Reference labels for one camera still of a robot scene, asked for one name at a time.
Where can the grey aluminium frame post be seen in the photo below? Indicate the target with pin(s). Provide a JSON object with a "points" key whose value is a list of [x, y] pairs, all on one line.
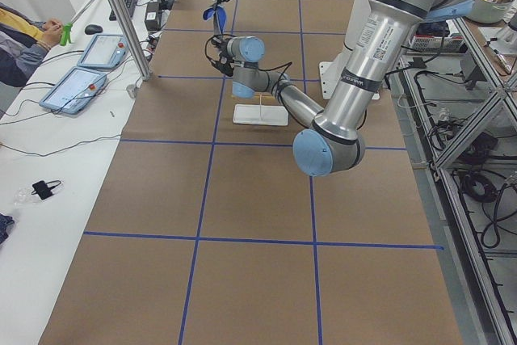
{"points": [[125, 23]]}

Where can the black computer mouse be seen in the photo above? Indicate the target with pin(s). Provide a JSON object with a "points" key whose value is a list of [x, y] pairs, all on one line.
{"points": [[92, 29]]}

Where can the green clamp tool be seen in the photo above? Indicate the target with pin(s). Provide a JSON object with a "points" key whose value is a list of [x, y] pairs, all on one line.
{"points": [[66, 34]]}

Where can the blue teach pendant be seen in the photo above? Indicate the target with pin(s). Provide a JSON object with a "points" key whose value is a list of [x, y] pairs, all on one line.
{"points": [[105, 51], [73, 92]]}

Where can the blue teach pendant near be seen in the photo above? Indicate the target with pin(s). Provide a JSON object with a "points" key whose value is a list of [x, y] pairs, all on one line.
{"points": [[73, 92]]}

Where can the black power adapter box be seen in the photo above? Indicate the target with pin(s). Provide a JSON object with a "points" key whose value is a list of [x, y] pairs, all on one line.
{"points": [[153, 16]]}

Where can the small black cable adapter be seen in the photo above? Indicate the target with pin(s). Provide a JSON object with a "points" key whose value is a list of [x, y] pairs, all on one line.
{"points": [[45, 189]]}

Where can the wooden rack rod outer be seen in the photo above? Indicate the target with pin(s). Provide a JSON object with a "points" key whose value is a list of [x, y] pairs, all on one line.
{"points": [[256, 97]]}

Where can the person's hand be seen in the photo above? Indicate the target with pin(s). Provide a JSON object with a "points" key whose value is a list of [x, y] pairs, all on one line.
{"points": [[52, 31]]}

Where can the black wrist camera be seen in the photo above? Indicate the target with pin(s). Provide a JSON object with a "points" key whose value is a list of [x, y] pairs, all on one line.
{"points": [[225, 68]]}

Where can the steel bowl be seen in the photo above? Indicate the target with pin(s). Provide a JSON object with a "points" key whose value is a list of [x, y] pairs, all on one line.
{"points": [[489, 11]]}

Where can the grey and blue towel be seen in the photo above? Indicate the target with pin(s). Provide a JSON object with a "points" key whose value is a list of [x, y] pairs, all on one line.
{"points": [[217, 13]]}

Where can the blue teach pendant far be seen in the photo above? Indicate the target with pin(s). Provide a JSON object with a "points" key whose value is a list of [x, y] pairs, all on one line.
{"points": [[105, 51]]}

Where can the person's forearm grey sleeve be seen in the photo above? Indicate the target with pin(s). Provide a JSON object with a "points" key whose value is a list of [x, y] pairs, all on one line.
{"points": [[20, 57]]}

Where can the white towel rack base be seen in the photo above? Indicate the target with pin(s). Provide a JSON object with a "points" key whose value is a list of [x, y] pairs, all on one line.
{"points": [[260, 115]]}

